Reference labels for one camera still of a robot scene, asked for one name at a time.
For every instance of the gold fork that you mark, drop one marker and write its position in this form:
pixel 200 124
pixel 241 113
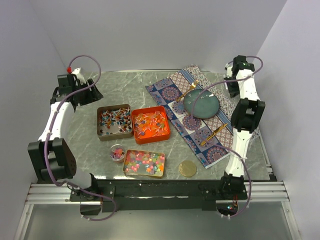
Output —
pixel 192 87

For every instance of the gold tin colourful jelly candies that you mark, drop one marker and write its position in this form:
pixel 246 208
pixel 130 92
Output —
pixel 144 163

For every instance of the orange tin lollipop candies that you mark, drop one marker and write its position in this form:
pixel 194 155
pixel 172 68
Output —
pixel 150 125

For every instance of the aluminium rail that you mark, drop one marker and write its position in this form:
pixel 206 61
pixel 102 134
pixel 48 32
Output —
pixel 267 191

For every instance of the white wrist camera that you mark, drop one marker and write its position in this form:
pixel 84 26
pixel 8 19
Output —
pixel 228 70
pixel 78 73

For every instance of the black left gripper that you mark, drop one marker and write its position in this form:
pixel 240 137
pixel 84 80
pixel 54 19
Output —
pixel 93 95

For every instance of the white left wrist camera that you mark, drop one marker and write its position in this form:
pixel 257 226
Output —
pixel 78 73

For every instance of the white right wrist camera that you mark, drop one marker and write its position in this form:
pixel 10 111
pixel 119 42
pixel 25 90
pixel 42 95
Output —
pixel 228 70

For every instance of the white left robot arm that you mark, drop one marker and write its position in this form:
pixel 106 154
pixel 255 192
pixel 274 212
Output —
pixel 60 158

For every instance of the teal round plate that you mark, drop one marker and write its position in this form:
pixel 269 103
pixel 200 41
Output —
pixel 206 106

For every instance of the patterned blue placemat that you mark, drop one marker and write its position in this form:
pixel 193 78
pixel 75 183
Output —
pixel 192 129

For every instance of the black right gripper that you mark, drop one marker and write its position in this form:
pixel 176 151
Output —
pixel 233 91

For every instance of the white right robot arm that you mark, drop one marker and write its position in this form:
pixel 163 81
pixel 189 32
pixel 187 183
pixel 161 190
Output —
pixel 240 81

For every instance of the clear plastic jar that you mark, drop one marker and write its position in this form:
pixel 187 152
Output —
pixel 117 153

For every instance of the gold round jar lid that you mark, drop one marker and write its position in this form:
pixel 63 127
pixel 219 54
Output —
pixel 187 168

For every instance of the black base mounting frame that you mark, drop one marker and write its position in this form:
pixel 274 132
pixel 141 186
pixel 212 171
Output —
pixel 151 194

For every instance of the gold knife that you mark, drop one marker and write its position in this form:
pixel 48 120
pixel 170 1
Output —
pixel 214 133

